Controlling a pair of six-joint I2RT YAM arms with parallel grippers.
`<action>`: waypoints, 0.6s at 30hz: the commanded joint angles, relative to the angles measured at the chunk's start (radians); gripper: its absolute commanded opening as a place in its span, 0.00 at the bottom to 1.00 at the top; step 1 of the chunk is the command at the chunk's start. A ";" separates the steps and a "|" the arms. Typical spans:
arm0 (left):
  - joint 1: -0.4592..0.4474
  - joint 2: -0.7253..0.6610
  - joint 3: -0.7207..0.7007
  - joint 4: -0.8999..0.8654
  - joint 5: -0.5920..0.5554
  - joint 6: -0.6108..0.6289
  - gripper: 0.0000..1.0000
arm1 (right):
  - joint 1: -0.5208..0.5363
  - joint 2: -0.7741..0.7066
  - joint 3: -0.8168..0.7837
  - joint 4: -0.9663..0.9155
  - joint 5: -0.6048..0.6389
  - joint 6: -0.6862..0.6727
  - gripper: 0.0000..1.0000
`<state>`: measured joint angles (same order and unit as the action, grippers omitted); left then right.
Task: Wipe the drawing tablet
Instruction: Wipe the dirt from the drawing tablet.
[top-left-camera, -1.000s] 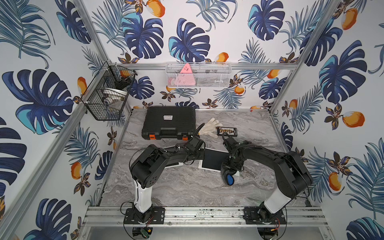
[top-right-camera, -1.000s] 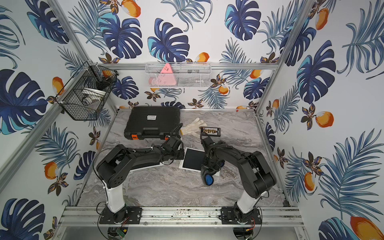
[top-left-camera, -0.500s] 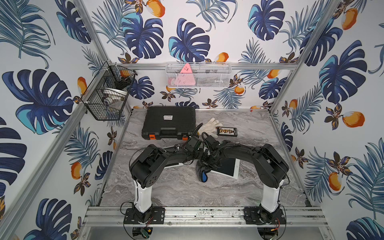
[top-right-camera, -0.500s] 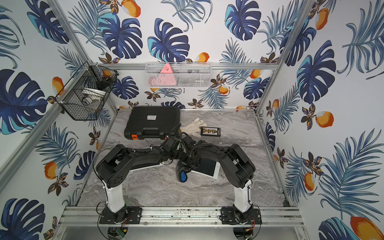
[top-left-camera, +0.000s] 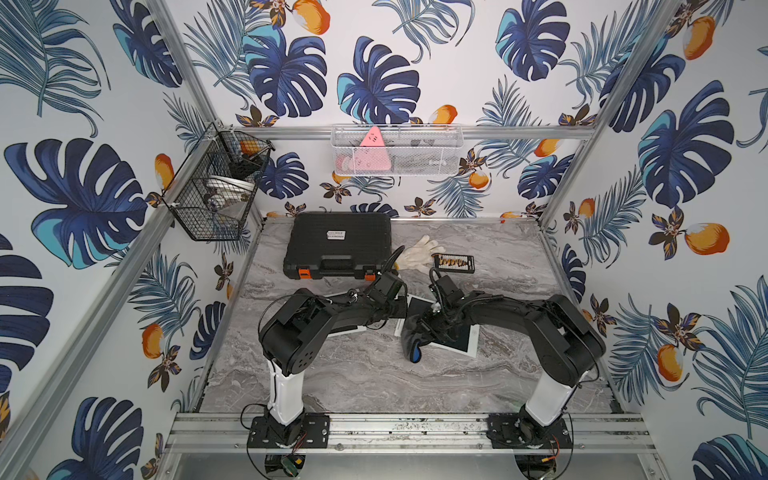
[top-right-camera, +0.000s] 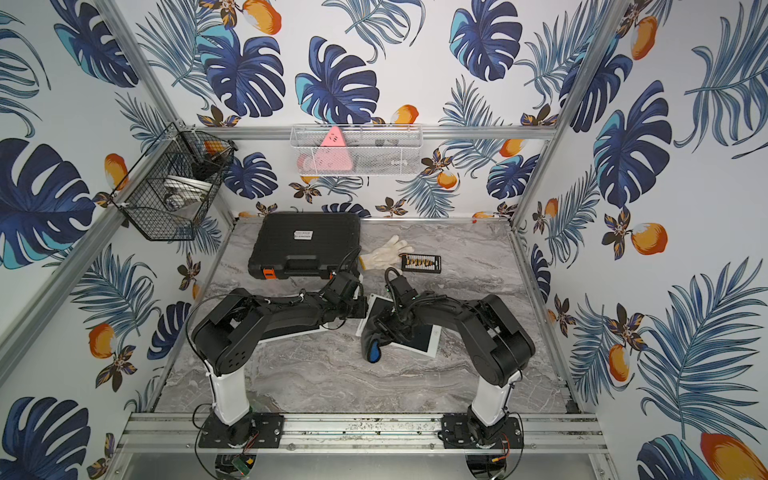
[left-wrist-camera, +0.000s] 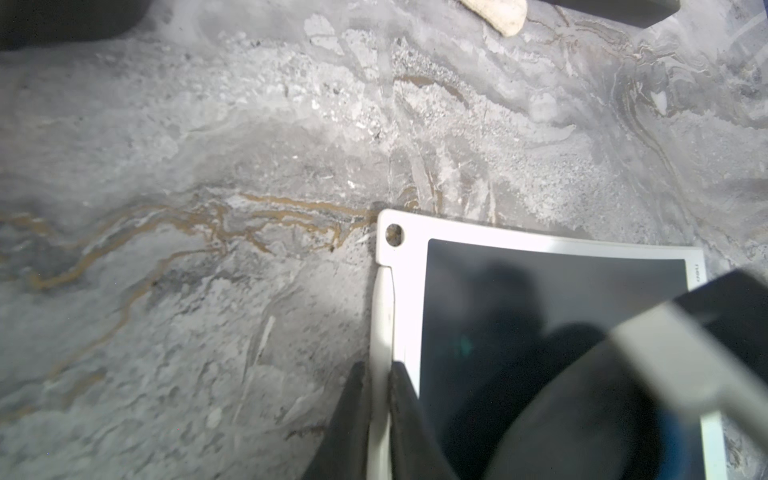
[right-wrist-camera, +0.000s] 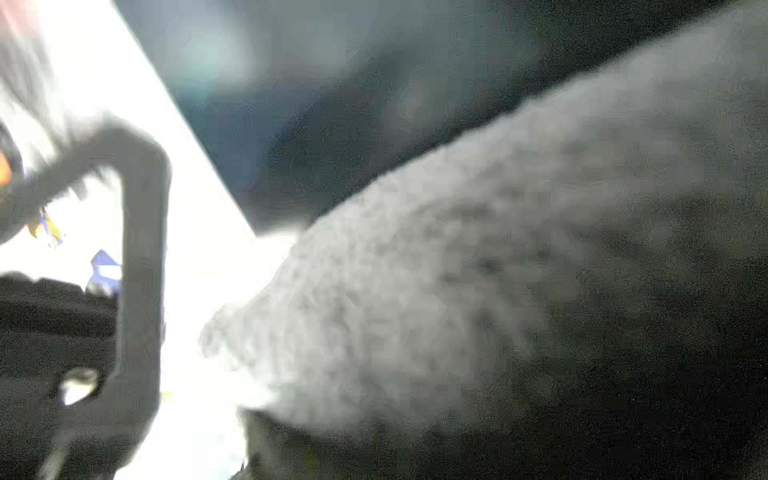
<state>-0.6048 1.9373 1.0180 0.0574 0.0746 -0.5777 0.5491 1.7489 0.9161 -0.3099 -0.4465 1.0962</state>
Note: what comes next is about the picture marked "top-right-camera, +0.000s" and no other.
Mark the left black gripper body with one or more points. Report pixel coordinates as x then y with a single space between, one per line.
352 298

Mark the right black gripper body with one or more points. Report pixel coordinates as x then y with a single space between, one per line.
393 324

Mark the grey blue wiping cloth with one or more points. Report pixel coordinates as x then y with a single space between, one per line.
377 332

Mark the white drawing tablet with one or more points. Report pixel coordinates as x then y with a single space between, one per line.
427 337
284 334

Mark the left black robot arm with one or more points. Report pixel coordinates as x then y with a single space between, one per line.
229 334

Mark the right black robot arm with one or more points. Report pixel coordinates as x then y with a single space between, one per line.
498 346

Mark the white knit work glove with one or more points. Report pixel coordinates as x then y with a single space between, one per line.
385 256

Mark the black screwdriver bit box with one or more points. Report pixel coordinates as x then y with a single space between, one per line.
421 263

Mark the black plastic tool case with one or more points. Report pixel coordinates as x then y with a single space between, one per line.
304 245

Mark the pink triangular paper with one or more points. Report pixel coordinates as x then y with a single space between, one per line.
332 155

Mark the silver object in basket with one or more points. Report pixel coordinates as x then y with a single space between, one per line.
181 193

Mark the clear mesh wall shelf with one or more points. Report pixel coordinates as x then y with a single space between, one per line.
376 149

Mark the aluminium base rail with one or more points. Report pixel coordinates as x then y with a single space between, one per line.
306 433

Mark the black wire basket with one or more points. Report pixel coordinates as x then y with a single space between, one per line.
182 172

